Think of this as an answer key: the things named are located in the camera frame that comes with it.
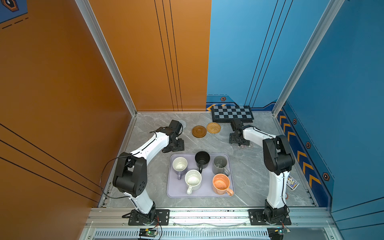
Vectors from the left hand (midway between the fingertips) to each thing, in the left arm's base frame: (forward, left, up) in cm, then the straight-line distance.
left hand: (178, 147), depth 91 cm
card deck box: (-19, -65, -6) cm, 68 cm away
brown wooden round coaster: (+18, -13, -7) cm, 23 cm away
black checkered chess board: (+34, -34, -4) cm, 48 cm away
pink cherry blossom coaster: (+5, -43, -7) cm, 44 cm away
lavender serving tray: (-22, -1, -8) cm, 24 cm away
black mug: (-7, -15, 0) cm, 16 cm away
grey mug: (-9, -25, -5) cm, 27 cm away
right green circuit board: (-42, -50, -8) cm, 66 cm away
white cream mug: (-17, -10, -6) cm, 21 cm away
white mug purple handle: (-9, -1, -5) cm, 10 cm away
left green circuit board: (-42, +12, -9) cm, 45 cm away
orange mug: (-20, -26, -7) cm, 33 cm away
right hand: (+10, -39, -7) cm, 41 cm away
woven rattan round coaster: (+21, -24, -7) cm, 32 cm away
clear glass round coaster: (+24, -2, -7) cm, 26 cm away
